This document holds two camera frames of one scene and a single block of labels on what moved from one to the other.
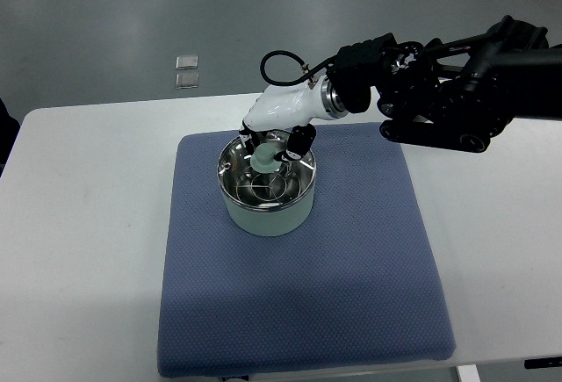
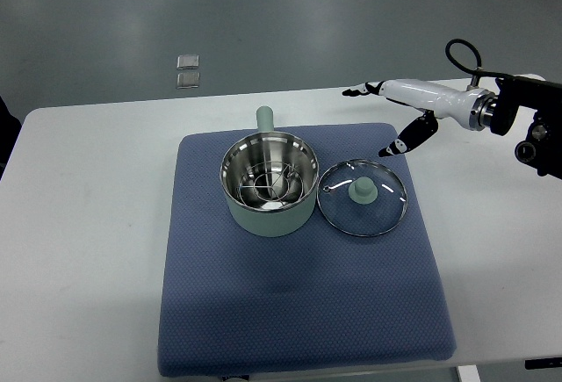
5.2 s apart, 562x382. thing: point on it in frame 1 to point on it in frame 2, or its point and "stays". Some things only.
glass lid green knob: (262, 180) to (360, 197)
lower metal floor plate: (187, 81) stays
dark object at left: (9, 128) stays
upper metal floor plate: (187, 61) stays
